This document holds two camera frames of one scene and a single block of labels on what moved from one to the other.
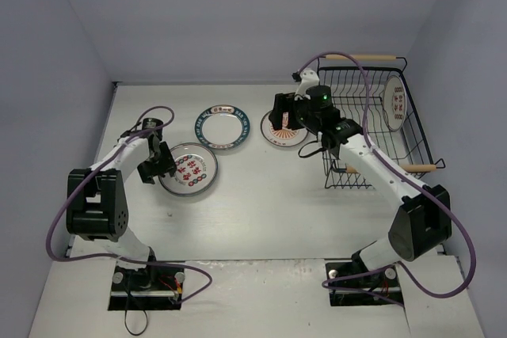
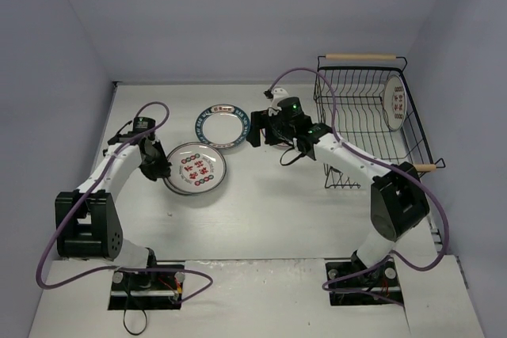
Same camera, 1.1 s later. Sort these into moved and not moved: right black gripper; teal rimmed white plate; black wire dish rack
Moved: right black gripper
Not moved: black wire dish rack; teal rimmed white plate
